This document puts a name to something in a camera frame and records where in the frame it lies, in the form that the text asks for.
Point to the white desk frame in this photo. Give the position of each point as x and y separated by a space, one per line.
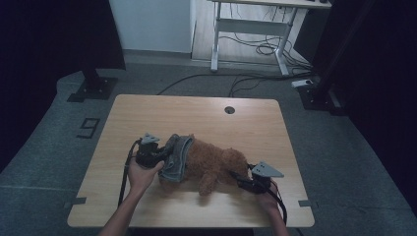
255 26

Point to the grey tape strip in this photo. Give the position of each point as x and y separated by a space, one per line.
306 203
76 201

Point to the black tape floor marking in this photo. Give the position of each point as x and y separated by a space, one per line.
88 128

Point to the grey denim doll garment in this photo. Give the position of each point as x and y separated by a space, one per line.
177 157

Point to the white power strip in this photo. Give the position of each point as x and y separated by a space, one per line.
302 83

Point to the brown plush teddy bear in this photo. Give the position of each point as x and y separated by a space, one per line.
213 160

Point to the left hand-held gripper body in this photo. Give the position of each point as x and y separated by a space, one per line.
148 154

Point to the person's right hand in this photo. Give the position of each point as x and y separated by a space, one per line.
267 200

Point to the person's left hand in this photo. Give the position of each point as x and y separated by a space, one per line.
141 177

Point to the black stand with slanted pole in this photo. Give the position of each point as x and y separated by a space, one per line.
323 95

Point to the black stand with base plate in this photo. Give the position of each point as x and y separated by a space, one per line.
93 85

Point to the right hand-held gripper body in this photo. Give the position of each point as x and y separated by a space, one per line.
260 178

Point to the dark curtain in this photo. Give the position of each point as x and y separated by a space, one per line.
387 82
49 49

